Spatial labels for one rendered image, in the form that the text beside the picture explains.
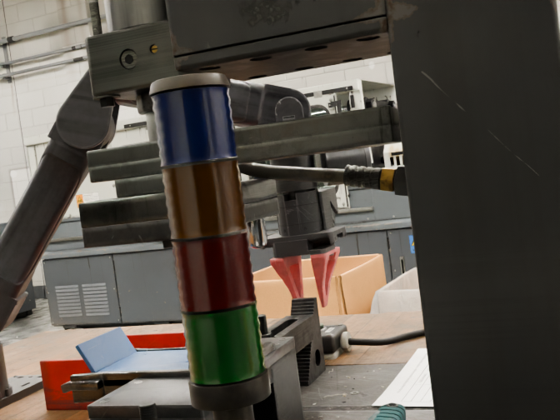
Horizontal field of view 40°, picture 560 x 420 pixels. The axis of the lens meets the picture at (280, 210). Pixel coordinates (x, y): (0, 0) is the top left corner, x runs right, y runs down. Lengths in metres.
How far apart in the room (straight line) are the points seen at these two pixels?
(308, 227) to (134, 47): 0.43
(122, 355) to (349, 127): 0.33
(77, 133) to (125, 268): 5.33
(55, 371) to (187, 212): 0.61
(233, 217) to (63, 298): 6.35
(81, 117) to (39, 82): 8.35
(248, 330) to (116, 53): 0.33
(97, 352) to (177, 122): 0.41
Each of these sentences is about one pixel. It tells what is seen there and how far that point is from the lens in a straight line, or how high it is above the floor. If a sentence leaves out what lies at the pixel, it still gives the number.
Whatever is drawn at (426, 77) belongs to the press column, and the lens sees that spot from 0.53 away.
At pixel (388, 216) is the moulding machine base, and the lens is 5.26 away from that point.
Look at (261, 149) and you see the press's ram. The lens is 0.59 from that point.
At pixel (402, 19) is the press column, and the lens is 0.54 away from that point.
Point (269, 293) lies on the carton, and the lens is 3.03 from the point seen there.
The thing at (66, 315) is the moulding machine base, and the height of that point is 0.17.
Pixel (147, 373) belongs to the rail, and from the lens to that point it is 0.68.
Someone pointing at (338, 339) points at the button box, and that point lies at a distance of 1.01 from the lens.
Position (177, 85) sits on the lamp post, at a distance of 0.36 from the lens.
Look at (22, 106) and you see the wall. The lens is 9.48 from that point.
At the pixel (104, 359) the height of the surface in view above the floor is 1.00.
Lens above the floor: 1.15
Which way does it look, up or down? 3 degrees down
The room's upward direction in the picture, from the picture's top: 7 degrees counter-clockwise
